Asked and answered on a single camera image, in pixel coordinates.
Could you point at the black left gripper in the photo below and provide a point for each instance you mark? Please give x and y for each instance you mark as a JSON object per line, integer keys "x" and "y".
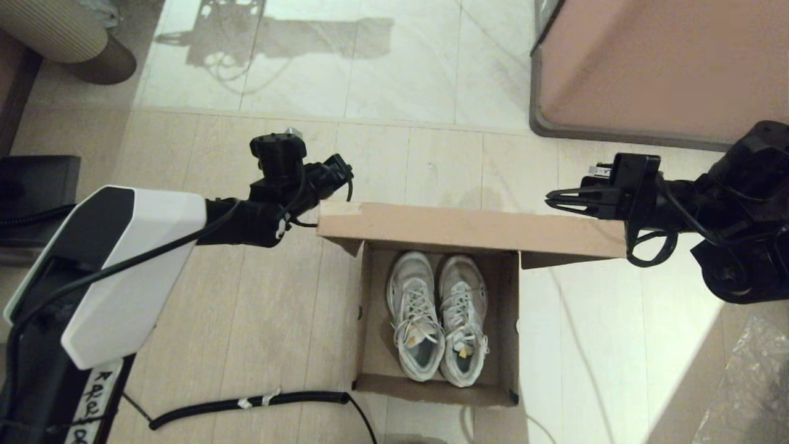
{"x": 280, "y": 163}

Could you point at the ribbed beige round stool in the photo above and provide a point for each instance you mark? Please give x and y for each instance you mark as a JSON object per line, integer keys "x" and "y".
{"x": 55, "y": 31}

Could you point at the pink cabinet with grey base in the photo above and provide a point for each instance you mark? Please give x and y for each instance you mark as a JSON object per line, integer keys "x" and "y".
{"x": 666, "y": 68}

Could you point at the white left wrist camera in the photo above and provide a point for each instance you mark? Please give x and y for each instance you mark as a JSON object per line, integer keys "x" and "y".
{"x": 293, "y": 131}

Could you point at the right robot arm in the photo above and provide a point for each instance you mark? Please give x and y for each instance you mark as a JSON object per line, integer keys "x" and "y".
{"x": 739, "y": 209}

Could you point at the dark grey square block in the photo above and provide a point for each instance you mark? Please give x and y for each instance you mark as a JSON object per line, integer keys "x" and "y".
{"x": 37, "y": 179}

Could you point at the brown cardboard shoe box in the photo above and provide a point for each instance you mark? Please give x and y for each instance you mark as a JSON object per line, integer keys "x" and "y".
{"x": 444, "y": 231}

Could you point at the grey crumpled cloth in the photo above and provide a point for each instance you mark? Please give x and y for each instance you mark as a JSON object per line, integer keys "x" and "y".
{"x": 102, "y": 11}

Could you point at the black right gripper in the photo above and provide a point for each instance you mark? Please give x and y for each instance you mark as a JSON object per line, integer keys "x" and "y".
{"x": 638, "y": 185}

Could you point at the white mesh sneaker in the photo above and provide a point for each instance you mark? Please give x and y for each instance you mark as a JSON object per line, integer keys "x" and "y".
{"x": 462, "y": 308}
{"x": 414, "y": 308}

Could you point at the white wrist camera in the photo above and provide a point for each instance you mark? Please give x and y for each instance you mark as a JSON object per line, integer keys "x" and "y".
{"x": 293, "y": 131}
{"x": 601, "y": 170}

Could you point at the short black corrugated conduit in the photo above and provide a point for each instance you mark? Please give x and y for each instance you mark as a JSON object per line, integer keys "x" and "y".
{"x": 31, "y": 216}

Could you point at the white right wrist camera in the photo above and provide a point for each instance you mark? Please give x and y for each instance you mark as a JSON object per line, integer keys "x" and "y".
{"x": 601, "y": 170}

